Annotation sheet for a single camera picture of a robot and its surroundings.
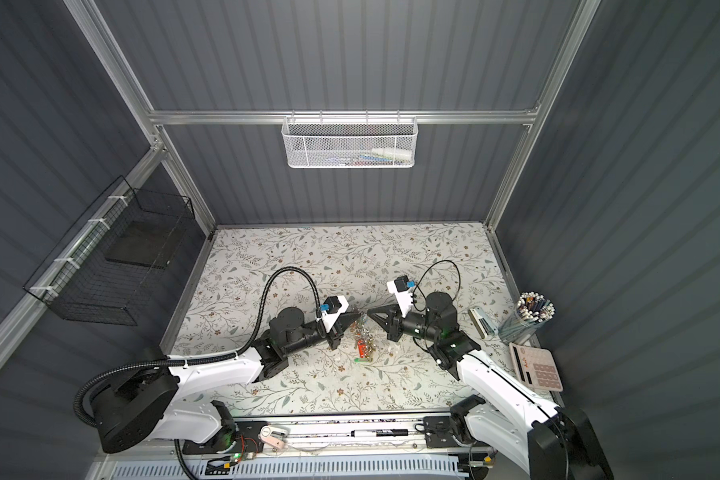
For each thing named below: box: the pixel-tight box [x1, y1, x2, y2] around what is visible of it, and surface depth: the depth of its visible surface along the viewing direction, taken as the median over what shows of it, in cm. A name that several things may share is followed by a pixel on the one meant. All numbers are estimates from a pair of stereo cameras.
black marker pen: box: [350, 429, 409, 437], surface depth 75 cm
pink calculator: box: [509, 343, 563, 392], surface depth 86 cm
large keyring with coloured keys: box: [350, 319, 377, 364], surface depth 79 cm
